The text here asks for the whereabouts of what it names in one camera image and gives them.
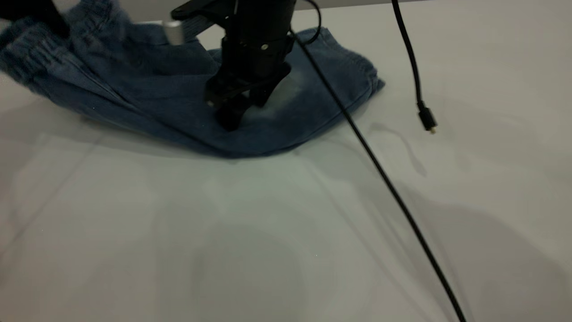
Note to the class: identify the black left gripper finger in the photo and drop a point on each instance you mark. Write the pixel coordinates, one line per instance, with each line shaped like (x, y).
(56, 20)

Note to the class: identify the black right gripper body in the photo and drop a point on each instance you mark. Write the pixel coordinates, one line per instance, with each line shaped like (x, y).
(250, 62)

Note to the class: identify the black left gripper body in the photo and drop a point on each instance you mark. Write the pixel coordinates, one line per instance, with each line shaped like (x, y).
(22, 9)

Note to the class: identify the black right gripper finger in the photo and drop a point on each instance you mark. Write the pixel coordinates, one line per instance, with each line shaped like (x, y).
(263, 96)
(232, 116)

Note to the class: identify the blue denim shorts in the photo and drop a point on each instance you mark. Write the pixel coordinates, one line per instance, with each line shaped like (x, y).
(134, 89)

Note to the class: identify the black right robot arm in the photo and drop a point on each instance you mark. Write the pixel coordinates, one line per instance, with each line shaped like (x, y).
(259, 18)

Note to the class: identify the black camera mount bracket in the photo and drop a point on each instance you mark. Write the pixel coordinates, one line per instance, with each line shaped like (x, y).
(201, 9)

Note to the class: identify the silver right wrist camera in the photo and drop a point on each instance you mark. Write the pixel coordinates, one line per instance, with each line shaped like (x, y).
(173, 32)

